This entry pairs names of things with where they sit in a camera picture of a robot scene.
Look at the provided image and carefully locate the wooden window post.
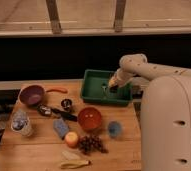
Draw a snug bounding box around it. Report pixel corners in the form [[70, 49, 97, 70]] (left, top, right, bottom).
[[46, 0, 61, 34], [113, 0, 126, 32]]

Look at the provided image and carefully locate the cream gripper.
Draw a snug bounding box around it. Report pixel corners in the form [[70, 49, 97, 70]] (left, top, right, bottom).
[[108, 69, 133, 88]]

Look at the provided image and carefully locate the green plastic tray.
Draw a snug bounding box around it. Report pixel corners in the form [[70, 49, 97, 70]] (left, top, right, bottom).
[[80, 69, 132, 106]]

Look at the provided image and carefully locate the bunch of dark grapes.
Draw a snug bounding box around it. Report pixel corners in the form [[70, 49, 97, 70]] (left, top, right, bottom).
[[78, 135, 108, 155]]

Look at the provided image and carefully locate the blue cup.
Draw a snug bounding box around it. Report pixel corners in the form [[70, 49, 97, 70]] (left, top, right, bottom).
[[108, 121, 122, 138]]

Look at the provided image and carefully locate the orange red bowl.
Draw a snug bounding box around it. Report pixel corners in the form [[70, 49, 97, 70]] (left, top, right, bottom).
[[77, 107, 102, 131]]

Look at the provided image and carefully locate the small metal spoon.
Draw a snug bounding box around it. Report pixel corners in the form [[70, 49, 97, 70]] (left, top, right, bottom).
[[102, 84, 107, 98]]

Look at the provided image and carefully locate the wooden window post left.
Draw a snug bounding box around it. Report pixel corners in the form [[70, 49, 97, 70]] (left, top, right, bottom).
[[46, 0, 61, 34]]

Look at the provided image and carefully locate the orange carrot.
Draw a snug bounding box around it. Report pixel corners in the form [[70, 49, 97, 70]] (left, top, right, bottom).
[[46, 88, 68, 93]]

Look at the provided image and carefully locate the yellow banana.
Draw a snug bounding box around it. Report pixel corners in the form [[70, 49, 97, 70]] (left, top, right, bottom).
[[60, 159, 91, 169]]

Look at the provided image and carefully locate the blue sponge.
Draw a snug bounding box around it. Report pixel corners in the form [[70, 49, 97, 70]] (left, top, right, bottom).
[[53, 119, 69, 139]]

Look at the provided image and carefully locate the purple bowl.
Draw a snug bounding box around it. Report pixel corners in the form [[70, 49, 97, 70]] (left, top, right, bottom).
[[19, 85, 45, 106]]

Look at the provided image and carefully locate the wooden window post right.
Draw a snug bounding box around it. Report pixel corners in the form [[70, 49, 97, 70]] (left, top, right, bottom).
[[113, 0, 126, 32]]

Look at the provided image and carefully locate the orange apple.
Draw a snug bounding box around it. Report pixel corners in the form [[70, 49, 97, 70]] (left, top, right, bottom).
[[65, 131, 79, 148]]

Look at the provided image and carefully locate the small metal cup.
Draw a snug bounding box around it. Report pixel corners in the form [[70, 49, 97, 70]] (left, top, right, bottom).
[[61, 99, 72, 112]]

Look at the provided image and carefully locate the pale garlic piece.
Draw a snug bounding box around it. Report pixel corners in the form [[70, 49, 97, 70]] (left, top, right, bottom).
[[62, 151, 80, 160]]

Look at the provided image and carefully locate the black handled knife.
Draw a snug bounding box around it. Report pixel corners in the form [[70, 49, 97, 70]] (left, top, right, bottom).
[[37, 105, 77, 122]]

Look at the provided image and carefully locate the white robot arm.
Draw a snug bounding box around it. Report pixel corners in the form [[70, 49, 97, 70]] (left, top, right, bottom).
[[109, 54, 191, 171]]

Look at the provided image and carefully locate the black eraser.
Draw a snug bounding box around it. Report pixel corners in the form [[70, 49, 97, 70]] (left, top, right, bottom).
[[109, 86, 119, 93]]

